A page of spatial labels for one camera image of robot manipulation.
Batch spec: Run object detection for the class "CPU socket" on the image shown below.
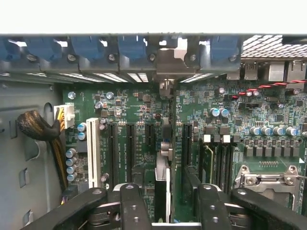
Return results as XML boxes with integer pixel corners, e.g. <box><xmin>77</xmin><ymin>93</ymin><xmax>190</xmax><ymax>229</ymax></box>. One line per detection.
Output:
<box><xmin>234</xmin><ymin>164</ymin><xmax>307</xmax><ymax>211</ymax></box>

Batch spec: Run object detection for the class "white expansion slot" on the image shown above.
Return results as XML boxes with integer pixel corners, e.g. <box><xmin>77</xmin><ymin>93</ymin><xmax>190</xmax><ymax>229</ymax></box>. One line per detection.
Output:
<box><xmin>86</xmin><ymin>117</ymin><xmax>100</xmax><ymax>189</ymax></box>

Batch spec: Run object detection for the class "short black expansion slot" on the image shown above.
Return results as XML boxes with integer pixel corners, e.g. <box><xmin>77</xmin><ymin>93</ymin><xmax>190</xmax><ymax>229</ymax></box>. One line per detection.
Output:
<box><xmin>145</xmin><ymin>124</ymin><xmax>155</xmax><ymax>148</ymax></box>

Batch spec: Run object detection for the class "green motherboard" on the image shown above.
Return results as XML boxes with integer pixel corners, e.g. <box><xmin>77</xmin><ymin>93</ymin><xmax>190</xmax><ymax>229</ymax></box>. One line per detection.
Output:
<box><xmin>62</xmin><ymin>81</ymin><xmax>307</xmax><ymax>216</ymax></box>

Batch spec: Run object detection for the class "silver power supply unit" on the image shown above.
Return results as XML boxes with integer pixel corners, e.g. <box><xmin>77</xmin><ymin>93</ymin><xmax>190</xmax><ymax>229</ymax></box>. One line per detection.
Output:
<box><xmin>0</xmin><ymin>81</ymin><xmax>63</xmax><ymax>230</ymax></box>

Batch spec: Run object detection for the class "open black PC case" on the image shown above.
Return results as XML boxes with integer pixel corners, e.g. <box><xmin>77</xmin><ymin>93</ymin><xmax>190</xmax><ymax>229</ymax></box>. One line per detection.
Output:
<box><xmin>0</xmin><ymin>33</ymin><xmax>307</xmax><ymax>230</ymax></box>

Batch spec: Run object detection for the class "sleeved power supply cable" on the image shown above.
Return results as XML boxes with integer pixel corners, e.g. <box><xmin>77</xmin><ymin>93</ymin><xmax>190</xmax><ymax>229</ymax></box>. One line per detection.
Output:
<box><xmin>18</xmin><ymin>104</ymin><xmax>76</xmax><ymax>192</ymax></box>

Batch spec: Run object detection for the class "red black twisted wire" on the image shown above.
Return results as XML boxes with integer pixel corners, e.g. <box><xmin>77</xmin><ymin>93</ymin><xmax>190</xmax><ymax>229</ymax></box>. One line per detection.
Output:
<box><xmin>231</xmin><ymin>80</ymin><xmax>307</xmax><ymax>99</ymax></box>

